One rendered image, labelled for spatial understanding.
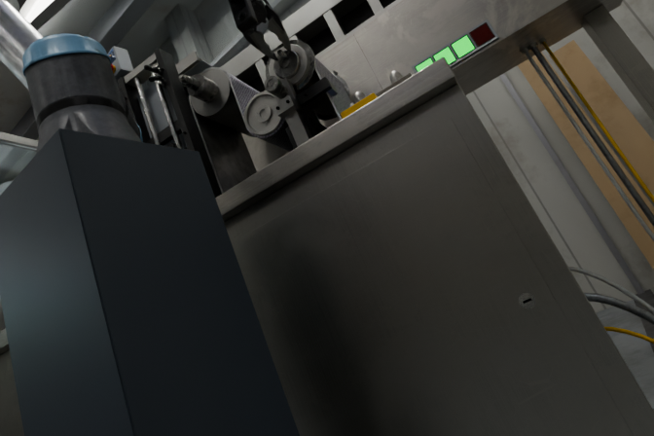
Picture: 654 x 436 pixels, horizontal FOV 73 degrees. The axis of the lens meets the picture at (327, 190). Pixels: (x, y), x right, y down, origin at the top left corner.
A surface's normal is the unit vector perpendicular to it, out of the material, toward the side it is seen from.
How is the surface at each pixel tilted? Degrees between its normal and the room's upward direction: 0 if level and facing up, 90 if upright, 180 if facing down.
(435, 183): 90
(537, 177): 90
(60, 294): 90
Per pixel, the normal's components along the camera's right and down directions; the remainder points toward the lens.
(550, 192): -0.53, -0.05
